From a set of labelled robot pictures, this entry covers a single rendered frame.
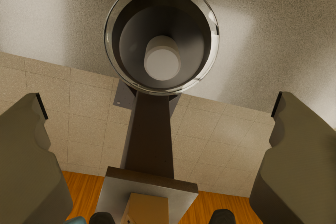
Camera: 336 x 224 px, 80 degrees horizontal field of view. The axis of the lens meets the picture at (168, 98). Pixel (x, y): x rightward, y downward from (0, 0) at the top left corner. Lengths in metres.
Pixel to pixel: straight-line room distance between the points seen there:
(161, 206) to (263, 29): 0.60
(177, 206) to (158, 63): 0.71
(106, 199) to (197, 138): 1.23
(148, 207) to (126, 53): 0.62
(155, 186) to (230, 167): 1.60
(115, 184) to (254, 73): 0.53
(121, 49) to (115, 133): 1.68
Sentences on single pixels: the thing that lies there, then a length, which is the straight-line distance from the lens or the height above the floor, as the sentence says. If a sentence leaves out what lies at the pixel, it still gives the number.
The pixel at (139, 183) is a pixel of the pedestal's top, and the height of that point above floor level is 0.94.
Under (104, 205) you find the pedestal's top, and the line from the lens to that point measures 0.83.
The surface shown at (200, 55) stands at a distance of 0.19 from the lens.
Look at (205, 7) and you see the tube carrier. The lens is 0.19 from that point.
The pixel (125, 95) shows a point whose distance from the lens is 1.58.
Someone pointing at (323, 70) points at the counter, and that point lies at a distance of 0.58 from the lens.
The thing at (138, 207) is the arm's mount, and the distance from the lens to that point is 0.73.
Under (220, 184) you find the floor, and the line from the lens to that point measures 2.45.
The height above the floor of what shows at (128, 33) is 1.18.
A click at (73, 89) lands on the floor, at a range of 1.68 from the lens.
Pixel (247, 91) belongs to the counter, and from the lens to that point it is 0.52.
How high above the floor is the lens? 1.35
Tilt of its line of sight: 58 degrees down
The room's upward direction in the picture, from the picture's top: 176 degrees clockwise
